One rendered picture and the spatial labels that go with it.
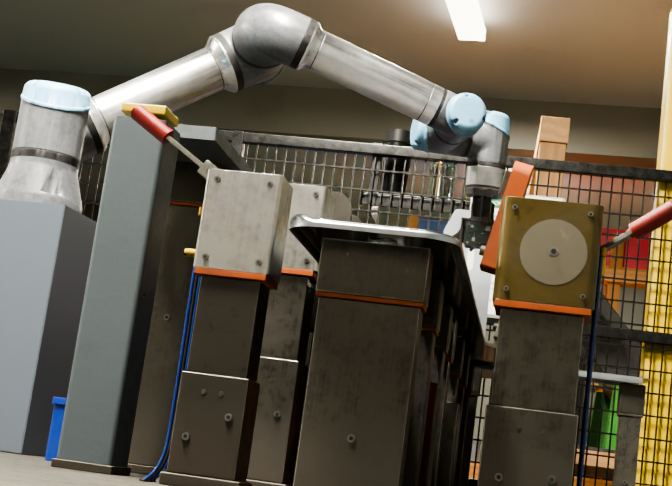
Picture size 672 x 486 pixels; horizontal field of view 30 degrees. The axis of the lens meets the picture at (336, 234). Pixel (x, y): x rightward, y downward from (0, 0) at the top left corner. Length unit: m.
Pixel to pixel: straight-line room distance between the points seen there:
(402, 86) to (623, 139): 4.58
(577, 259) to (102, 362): 0.58
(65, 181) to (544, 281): 1.02
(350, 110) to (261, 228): 5.61
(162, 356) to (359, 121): 5.27
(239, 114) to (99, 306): 5.65
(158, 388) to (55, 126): 0.57
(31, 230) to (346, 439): 0.88
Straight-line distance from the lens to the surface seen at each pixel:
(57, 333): 2.09
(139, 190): 1.58
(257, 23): 2.29
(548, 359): 1.37
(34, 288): 2.06
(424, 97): 2.30
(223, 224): 1.43
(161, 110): 1.60
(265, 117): 7.13
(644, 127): 6.84
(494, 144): 2.46
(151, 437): 1.79
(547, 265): 1.38
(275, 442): 1.65
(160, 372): 1.79
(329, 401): 1.35
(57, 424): 1.85
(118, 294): 1.56
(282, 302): 1.67
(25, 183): 2.14
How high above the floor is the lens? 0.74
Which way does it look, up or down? 11 degrees up
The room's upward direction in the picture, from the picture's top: 8 degrees clockwise
